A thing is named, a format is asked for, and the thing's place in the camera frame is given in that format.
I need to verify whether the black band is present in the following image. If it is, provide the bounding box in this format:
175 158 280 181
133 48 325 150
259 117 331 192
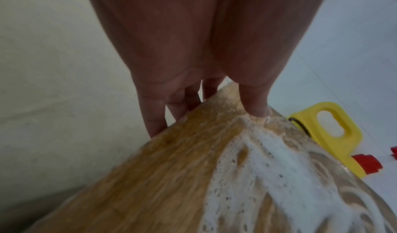
288 117 311 137

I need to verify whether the yellow jug with red cap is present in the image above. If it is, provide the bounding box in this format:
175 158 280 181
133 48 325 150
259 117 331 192
287 101 384 179

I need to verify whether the person's left hand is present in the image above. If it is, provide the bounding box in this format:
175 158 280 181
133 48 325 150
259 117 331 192
81 0 331 139

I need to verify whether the wooden cutting board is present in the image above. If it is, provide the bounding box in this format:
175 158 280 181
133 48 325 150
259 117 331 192
26 82 397 233

